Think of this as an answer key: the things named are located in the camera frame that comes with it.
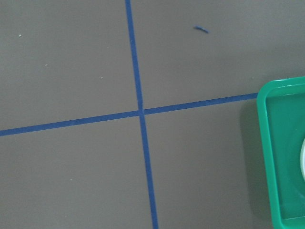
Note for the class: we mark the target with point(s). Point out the green plastic tray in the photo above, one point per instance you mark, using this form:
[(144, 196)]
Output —
[(281, 114)]

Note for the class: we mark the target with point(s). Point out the white round plate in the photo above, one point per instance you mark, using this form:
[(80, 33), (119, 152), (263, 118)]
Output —
[(302, 159)]

